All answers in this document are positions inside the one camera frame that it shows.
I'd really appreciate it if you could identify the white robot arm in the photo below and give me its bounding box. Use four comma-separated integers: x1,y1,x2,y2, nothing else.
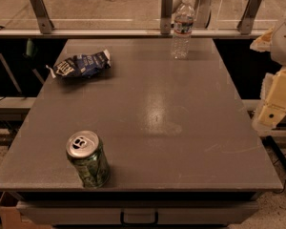
250,12,286,132

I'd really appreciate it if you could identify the green soda can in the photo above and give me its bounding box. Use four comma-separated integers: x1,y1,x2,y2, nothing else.
66,131,110,188

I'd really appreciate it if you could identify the clear plastic water bottle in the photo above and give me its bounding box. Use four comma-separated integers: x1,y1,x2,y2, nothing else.
171,0,194,59

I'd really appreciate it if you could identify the blue crumpled chip bag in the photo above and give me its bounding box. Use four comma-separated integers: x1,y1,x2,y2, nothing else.
46,50,111,78

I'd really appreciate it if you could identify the cardboard box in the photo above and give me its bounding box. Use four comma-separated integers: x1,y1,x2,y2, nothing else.
0,193,51,229

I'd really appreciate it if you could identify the right metal rail bracket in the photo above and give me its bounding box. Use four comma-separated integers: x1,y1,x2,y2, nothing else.
237,0,262,35

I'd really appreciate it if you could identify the metal rail bracket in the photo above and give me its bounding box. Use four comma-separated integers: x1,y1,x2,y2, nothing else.
30,0,53,34
160,0,173,34
237,0,262,35

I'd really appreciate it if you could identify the middle metal rail bracket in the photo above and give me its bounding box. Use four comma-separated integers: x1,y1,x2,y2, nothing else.
160,0,173,34

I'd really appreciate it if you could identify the left metal rail bracket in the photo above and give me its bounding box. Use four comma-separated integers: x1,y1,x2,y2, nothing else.
30,0,53,34

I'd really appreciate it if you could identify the grey drawer with handle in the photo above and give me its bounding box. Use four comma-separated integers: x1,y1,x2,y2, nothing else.
16,201,258,226

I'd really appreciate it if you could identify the horizontal metal rail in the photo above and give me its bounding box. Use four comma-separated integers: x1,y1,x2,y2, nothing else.
0,29,266,39

